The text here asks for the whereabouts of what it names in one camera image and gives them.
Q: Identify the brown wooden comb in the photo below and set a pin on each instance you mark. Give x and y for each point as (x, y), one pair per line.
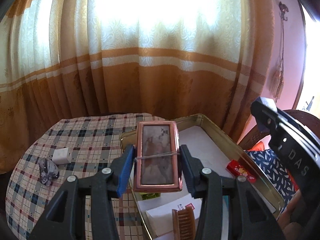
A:
(184, 224)

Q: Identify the brown wicker chair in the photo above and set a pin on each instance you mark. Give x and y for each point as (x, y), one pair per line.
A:
(253, 140)

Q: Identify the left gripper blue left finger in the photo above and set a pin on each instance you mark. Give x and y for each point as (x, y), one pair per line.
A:
(125, 164)

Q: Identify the person's right hand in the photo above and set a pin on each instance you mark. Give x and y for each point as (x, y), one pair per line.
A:
(288, 218)

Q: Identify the ornate wall hook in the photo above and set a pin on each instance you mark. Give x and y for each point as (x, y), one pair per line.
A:
(283, 10)

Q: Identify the white charger adapter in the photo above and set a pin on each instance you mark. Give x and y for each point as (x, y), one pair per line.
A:
(62, 156)

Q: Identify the plaid tablecloth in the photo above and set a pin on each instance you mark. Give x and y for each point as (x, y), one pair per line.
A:
(94, 142)

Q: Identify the purple sequin hair clip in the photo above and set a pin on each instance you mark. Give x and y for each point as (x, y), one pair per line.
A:
(49, 171)

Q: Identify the orange cream patterned curtain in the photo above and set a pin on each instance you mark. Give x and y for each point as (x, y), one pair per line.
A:
(64, 59)

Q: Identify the red toy brick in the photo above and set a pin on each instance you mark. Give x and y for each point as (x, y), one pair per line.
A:
(236, 169)

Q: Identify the gold metal tin tray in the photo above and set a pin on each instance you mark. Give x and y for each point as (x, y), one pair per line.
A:
(206, 142)

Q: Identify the green toy brick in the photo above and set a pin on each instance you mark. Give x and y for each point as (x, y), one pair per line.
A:
(149, 195)

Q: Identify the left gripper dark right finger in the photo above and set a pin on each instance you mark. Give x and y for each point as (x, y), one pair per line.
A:
(191, 169)

